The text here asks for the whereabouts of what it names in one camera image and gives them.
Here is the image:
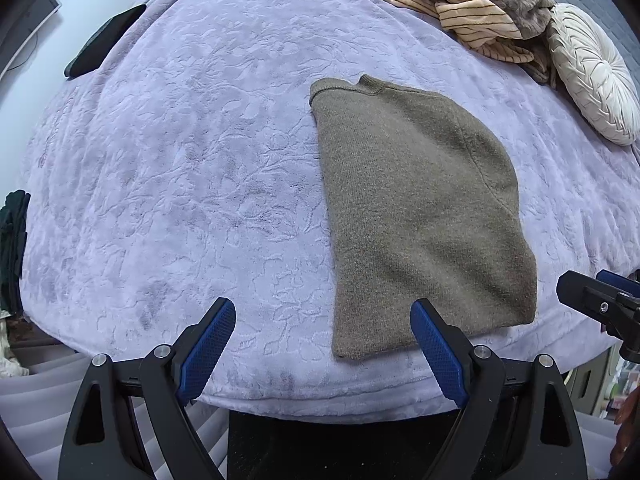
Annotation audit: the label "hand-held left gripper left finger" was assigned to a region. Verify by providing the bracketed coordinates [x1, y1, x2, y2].
[58, 296, 237, 480]

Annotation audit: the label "round cream pleated pillow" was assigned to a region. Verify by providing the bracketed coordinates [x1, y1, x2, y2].
[546, 2, 640, 147]

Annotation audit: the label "grey bed skirt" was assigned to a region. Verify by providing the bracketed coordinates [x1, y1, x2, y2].
[0, 345, 231, 480]

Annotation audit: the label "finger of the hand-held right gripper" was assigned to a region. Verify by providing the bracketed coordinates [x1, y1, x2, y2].
[596, 269, 640, 296]
[556, 270, 640, 361]

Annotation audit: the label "beige striped plush garment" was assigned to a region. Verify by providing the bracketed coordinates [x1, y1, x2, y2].
[381, 0, 557, 86]

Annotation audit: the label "flat black case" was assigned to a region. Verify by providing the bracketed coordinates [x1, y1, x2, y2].
[64, 4, 147, 79]

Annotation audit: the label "lavender embossed blanket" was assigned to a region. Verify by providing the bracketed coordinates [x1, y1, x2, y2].
[17, 0, 640, 426]

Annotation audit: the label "dark hanging clothes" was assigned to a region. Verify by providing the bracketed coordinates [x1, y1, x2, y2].
[0, 190, 32, 313]

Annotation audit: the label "brown knit sweater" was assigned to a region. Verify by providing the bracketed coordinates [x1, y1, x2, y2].
[309, 74, 538, 361]

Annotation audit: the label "white framed monitor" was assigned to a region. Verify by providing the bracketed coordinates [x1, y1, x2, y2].
[0, 0, 62, 81]

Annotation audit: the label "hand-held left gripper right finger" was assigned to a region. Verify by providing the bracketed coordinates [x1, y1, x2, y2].
[410, 297, 588, 480]

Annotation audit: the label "white fluffy cloth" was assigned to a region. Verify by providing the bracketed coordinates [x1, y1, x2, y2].
[0, 317, 31, 378]

